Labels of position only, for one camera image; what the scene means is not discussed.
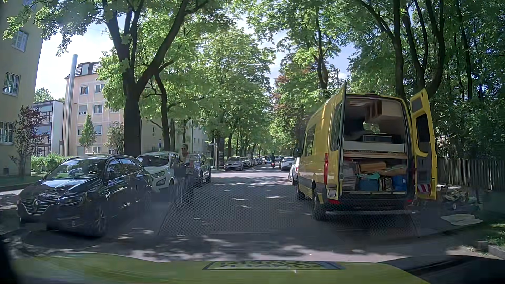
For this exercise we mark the row of parked cars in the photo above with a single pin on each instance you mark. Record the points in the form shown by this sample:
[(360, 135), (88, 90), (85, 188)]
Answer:
[(246, 161)]

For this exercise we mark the person on bicycle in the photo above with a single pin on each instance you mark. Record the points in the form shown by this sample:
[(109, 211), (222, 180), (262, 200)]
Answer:
[(272, 159), (184, 165)]

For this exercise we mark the white parked car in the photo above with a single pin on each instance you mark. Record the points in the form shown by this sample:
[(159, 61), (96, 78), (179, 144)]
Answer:
[(294, 171), (287, 162)]

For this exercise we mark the dark parked car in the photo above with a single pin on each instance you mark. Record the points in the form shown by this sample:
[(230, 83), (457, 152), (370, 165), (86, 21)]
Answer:
[(202, 167)]

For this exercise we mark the grey asphalt road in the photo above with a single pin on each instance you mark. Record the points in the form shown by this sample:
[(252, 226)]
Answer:
[(252, 205)]

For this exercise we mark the pale building behind trees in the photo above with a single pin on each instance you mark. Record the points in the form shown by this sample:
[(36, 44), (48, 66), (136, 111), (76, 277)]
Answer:
[(189, 138)]

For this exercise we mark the yellow van with open doors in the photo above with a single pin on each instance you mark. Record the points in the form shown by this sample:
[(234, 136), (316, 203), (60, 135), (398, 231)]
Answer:
[(323, 157)]

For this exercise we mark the row of trees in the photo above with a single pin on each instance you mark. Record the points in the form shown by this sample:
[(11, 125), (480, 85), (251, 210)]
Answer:
[(394, 51), (169, 79)]

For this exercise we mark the car's own bonnet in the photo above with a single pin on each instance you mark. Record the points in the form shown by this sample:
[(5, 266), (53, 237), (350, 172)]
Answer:
[(157, 272)]

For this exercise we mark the beige building with chimney pipe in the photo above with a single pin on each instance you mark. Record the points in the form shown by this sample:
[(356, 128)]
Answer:
[(92, 110)]

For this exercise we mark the small green tree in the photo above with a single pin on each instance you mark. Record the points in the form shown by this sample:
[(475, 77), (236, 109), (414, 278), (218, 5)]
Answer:
[(87, 134)]

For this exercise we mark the black car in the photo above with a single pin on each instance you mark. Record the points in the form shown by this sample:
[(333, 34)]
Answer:
[(83, 193)]

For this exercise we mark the grey glazed building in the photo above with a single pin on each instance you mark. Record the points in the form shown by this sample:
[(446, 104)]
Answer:
[(49, 126)]

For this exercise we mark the green hedge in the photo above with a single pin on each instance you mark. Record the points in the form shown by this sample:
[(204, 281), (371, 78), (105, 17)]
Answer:
[(47, 161)]

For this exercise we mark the pile of rubble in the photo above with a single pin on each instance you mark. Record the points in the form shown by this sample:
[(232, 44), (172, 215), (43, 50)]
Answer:
[(457, 197)]

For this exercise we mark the wooden picket fence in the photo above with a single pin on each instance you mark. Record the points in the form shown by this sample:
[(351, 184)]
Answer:
[(469, 173)]

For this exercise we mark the red-leaved small tree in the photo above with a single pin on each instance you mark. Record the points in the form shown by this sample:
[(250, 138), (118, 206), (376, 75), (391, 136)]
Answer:
[(24, 134)]

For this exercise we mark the beige apartment building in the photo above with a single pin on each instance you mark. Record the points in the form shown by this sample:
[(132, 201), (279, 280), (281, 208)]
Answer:
[(15, 86)]

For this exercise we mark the grass verge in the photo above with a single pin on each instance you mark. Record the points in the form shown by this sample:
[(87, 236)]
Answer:
[(495, 232)]

